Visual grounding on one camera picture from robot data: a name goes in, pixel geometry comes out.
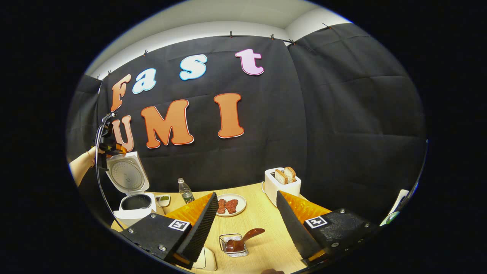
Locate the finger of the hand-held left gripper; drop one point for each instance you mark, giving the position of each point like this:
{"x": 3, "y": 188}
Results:
{"x": 121, "y": 148}

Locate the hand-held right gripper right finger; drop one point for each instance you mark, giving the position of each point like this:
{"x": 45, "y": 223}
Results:
{"x": 295, "y": 228}

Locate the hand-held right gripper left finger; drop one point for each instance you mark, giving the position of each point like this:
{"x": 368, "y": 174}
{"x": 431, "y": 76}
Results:
{"x": 198, "y": 228}

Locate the white rice cooker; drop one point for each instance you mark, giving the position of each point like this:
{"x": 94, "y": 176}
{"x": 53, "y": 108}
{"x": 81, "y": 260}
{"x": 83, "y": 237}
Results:
{"x": 125, "y": 175}

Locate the brown wooden spoon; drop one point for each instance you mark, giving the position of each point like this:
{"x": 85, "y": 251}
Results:
{"x": 253, "y": 232}

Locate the red meat slice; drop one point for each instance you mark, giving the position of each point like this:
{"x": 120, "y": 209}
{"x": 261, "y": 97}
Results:
{"x": 221, "y": 206}
{"x": 231, "y": 206}

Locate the cream square container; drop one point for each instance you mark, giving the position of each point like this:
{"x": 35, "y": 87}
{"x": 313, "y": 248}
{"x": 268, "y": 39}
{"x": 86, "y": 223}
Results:
{"x": 207, "y": 260}

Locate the clear plastic water bottle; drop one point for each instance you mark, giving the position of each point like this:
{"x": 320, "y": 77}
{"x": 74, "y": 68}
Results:
{"x": 186, "y": 194}

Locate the white toaster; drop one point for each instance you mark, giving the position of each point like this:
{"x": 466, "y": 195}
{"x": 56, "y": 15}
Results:
{"x": 283, "y": 190}

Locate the small white dish with greens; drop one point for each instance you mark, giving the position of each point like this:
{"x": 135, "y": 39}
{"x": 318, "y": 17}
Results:
{"x": 163, "y": 199}

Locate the white round plate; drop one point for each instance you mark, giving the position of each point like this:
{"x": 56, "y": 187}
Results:
{"x": 241, "y": 203}

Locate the toasted bread slice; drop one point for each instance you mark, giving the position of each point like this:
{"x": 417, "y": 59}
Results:
{"x": 290, "y": 174}
{"x": 280, "y": 177}

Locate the black backdrop cloth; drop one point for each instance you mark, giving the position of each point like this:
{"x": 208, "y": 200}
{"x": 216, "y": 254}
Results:
{"x": 342, "y": 114}

